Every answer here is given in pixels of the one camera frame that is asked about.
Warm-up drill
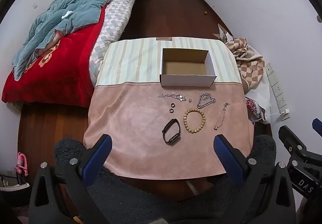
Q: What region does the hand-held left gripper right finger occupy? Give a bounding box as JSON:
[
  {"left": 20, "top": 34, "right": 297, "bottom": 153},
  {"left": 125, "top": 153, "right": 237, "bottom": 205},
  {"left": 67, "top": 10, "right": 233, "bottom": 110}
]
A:
[{"left": 213, "top": 134, "right": 297, "bottom": 224}]

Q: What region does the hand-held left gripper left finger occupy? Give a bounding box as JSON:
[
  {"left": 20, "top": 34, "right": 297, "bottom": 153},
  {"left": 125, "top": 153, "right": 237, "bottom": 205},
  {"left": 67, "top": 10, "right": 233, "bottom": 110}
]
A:
[{"left": 29, "top": 134, "right": 113, "bottom": 224}]

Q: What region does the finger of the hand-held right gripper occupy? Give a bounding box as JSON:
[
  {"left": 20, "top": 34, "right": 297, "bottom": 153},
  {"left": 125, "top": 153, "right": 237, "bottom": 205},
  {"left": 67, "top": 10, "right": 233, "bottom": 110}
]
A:
[
  {"left": 278, "top": 126, "right": 322, "bottom": 164},
  {"left": 312, "top": 118, "right": 322, "bottom": 137}
]

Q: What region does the thin silver charm bracelet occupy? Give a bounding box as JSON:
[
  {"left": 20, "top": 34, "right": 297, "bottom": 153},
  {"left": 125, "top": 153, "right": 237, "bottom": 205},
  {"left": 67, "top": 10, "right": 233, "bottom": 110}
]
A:
[{"left": 214, "top": 103, "right": 230, "bottom": 131}]

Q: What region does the wooden bead bracelet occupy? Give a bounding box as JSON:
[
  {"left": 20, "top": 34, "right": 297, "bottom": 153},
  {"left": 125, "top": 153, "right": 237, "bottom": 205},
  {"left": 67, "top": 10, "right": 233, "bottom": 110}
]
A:
[{"left": 183, "top": 109, "right": 206, "bottom": 134}]

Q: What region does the black fitness watch band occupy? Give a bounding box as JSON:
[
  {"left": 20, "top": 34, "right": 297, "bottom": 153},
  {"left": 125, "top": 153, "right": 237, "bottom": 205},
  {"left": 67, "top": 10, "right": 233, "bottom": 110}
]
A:
[{"left": 162, "top": 118, "right": 181, "bottom": 145}]

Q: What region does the chunky silver chain bracelet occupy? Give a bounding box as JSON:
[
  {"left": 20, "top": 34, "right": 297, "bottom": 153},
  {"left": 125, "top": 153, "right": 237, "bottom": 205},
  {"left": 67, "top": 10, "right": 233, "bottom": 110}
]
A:
[{"left": 196, "top": 93, "right": 217, "bottom": 109}]

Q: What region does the silver disc chain bracelet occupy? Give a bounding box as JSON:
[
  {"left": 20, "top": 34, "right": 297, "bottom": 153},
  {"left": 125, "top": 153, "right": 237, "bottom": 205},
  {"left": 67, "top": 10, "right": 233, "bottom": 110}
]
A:
[{"left": 158, "top": 93, "right": 187, "bottom": 102}]

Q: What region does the white cardboard box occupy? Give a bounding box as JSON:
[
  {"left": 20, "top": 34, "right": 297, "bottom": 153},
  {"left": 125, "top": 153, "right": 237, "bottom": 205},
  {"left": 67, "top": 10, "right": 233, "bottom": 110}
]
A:
[{"left": 160, "top": 48, "right": 217, "bottom": 87}]

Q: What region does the red and white plastic bag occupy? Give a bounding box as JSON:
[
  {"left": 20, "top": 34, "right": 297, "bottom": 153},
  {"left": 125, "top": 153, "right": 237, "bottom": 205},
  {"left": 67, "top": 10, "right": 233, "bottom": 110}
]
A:
[{"left": 245, "top": 97, "right": 265, "bottom": 122}]

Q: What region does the white power strip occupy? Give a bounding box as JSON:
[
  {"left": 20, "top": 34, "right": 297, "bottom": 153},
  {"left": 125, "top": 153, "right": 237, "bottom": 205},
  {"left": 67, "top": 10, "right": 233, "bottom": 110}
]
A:
[{"left": 265, "top": 63, "right": 290, "bottom": 121}]

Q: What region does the pink and striped table cloth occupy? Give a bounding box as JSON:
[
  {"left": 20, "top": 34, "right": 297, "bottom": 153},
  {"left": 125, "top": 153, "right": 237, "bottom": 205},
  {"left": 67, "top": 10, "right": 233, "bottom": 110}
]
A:
[{"left": 83, "top": 37, "right": 254, "bottom": 179}]

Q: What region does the brown checkered cloth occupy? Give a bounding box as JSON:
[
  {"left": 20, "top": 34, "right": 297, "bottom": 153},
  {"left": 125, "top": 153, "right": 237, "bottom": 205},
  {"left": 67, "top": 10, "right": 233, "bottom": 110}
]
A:
[{"left": 224, "top": 37, "right": 266, "bottom": 91}]

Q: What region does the black and white sneaker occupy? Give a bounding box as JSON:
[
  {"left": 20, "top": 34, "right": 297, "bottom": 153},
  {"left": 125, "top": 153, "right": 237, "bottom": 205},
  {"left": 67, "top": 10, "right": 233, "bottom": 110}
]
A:
[{"left": 0, "top": 175, "right": 31, "bottom": 192}]

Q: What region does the bed with red blanket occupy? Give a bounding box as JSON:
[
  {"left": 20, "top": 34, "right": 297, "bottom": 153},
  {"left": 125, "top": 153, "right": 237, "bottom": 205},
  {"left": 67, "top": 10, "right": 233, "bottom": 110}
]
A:
[{"left": 1, "top": 0, "right": 126, "bottom": 109}]

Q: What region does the checkered bed sheet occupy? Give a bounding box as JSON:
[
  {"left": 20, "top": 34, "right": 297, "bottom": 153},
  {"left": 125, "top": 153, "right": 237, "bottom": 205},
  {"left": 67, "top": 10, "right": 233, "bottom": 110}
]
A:
[{"left": 89, "top": 0, "right": 141, "bottom": 87}]

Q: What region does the teal quilt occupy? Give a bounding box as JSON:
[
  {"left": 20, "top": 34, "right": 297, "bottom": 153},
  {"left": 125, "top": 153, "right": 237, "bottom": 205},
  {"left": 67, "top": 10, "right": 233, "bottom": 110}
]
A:
[{"left": 12, "top": 0, "right": 145, "bottom": 81}]

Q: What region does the white charger with cable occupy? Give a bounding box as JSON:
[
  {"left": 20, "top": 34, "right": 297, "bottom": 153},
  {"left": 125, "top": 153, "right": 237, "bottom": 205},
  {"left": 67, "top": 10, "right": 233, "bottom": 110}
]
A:
[{"left": 262, "top": 109, "right": 290, "bottom": 121}]

